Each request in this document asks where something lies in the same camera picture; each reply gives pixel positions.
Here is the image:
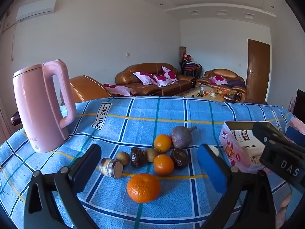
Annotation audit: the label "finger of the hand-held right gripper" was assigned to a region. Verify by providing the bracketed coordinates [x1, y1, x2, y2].
[252, 122, 296, 146]

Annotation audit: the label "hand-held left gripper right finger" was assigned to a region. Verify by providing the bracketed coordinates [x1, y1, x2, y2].
[198, 144, 277, 229]

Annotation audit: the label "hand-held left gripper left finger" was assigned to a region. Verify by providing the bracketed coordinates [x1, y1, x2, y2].
[24, 144, 102, 229]

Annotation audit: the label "pink tin box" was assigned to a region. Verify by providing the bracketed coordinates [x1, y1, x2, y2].
[219, 121, 286, 174]

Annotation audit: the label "dark brown date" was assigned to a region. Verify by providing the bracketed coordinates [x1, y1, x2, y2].
[130, 147, 146, 168]
[170, 148, 190, 169]

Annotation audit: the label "tan longan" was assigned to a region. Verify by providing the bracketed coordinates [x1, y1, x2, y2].
[116, 151, 131, 166]
[144, 148, 159, 163]

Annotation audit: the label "purple passion fruit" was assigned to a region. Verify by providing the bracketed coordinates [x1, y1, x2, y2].
[170, 126, 198, 149]

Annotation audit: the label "small orange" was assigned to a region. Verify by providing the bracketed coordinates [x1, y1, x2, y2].
[154, 134, 172, 153]
[153, 154, 174, 176]

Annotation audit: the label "large orange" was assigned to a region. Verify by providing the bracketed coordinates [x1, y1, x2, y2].
[127, 174, 161, 204]

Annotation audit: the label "person's right hand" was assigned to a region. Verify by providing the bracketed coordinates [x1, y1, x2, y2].
[276, 191, 292, 227]

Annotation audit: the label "pink lidded cartoon cup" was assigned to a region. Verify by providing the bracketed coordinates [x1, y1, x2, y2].
[285, 117, 305, 139]

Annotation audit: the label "black television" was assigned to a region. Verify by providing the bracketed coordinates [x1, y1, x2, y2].
[292, 89, 305, 120]

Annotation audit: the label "purple blanket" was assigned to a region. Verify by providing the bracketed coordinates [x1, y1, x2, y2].
[226, 80, 246, 88]

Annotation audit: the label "pile of fruit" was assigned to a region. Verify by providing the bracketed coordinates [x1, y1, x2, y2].
[210, 88, 233, 98]

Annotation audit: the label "brown wooden door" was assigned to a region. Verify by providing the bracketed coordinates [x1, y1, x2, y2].
[245, 39, 272, 103]

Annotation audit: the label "white pillow magenta flowers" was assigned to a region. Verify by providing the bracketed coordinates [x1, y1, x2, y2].
[210, 75, 228, 85]
[152, 74, 174, 87]
[162, 66, 178, 81]
[103, 83, 137, 96]
[133, 71, 153, 85]

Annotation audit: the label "brown leather armchair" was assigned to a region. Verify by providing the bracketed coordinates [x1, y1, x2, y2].
[196, 69, 248, 101]

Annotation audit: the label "blue plaid tablecloth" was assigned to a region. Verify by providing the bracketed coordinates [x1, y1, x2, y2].
[0, 96, 305, 229]

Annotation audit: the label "pink electric kettle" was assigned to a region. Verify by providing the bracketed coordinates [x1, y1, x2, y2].
[12, 60, 77, 153]

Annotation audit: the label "wooden coffee table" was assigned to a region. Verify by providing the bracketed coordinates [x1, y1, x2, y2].
[172, 85, 235, 101]

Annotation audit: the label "dark wooden chair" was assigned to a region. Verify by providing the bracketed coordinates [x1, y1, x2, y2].
[11, 111, 23, 126]

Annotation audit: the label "stacked black chairs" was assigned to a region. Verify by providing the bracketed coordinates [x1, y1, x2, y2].
[179, 58, 203, 79]

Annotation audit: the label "brown leather three-seat sofa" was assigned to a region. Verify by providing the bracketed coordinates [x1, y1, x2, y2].
[115, 63, 197, 96]

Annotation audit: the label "white air conditioner pipe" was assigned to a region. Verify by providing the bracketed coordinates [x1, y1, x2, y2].
[1, 20, 18, 61]

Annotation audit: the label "white air conditioner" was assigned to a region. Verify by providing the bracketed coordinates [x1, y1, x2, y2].
[16, 0, 57, 22]

